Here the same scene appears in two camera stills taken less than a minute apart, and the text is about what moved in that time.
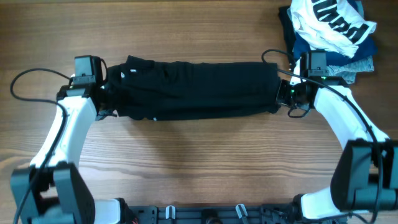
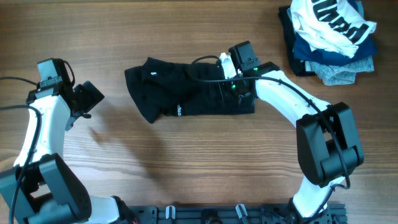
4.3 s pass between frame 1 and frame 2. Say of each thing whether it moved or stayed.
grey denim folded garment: stayed
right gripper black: moved
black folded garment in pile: stayed
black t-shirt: moved
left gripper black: moved
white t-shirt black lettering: stayed
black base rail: stayed
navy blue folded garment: stayed
